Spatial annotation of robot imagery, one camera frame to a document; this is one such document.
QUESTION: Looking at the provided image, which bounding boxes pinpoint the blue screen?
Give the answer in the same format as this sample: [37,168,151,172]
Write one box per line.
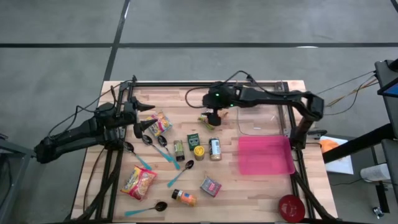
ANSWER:
[377,81,398,98]

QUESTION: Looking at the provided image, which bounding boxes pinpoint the orange red ramen packet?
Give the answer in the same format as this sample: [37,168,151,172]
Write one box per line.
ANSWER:
[120,164,159,202]

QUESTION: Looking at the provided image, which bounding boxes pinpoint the green pepper tin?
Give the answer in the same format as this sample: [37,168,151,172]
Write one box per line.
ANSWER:
[187,133,201,151]

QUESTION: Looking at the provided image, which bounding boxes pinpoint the black equipment stand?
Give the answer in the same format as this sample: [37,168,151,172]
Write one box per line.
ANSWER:
[374,58,398,139]

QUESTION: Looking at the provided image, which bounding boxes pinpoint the thin yellow cable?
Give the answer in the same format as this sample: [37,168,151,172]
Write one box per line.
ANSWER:
[323,79,380,108]

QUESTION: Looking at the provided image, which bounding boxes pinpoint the long black arm cable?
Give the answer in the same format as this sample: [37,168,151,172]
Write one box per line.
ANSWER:
[46,79,125,139]

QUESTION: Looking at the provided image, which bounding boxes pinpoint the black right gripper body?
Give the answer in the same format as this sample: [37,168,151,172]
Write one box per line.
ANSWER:
[202,83,242,110]

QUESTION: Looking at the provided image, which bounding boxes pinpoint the grey metal cart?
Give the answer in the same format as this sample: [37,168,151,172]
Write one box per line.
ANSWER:
[0,133,38,224]

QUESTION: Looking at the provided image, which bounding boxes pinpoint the pink plastic tray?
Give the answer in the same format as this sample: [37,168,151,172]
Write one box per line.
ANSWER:
[238,135,296,176]

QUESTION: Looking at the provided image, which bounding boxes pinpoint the black spoon teal handle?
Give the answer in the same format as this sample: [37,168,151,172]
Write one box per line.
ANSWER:
[157,136,181,170]
[142,134,174,163]
[123,141,153,171]
[124,201,169,218]
[167,159,195,189]

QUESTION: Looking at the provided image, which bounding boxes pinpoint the clear plastic bin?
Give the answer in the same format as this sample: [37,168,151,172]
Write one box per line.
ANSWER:
[236,81,292,137]

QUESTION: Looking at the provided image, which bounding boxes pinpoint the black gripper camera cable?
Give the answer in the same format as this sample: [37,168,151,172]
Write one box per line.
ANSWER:
[185,70,280,110]

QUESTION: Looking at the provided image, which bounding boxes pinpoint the small yellow lid jar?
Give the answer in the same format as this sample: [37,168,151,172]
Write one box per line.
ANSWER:
[193,145,206,161]

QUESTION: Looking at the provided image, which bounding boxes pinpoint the black metal beam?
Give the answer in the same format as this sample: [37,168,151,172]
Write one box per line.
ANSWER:
[322,123,398,164]

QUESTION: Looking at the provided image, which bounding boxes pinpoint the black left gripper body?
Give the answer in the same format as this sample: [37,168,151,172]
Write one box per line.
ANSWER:
[121,101,139,127]

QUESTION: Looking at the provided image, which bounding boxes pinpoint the yellow beef ramen packet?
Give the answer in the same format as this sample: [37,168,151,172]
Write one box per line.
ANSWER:
[145,110,174,138]

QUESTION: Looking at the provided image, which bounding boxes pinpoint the caster wheel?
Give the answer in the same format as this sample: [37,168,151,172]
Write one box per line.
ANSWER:
[372,206,386,220]

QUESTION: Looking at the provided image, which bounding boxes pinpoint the dark spice glass jar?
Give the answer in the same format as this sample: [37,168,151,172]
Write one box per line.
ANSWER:
[208,136,223,162]

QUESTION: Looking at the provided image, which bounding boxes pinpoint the green label herb jar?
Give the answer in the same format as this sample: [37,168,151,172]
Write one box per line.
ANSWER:
[173,139,186,162]

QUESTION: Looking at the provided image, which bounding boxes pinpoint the pink ramen noodle packet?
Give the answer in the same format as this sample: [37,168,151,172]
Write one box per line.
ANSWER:
[197,109,230,131]

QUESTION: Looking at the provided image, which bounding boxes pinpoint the black metal rig frame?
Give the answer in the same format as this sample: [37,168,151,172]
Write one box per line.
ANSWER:
[67,74,340,224]

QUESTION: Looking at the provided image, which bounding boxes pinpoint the white paper sheet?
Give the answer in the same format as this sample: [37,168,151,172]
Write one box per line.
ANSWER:
[319,135,354,175]

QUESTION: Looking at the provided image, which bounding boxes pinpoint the orange spice bottle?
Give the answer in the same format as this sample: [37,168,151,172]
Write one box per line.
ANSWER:
[171,188,198,207]

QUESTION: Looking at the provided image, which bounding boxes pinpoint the thin black desk cable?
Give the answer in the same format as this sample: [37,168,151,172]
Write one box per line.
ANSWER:
[316,70,376,95]

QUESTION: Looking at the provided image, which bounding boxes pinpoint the orange object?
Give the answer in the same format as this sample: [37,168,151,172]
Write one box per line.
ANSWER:
[320,139,340,154]

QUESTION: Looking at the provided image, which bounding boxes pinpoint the red round bowl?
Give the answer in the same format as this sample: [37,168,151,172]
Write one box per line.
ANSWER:
[277,194,307,223]

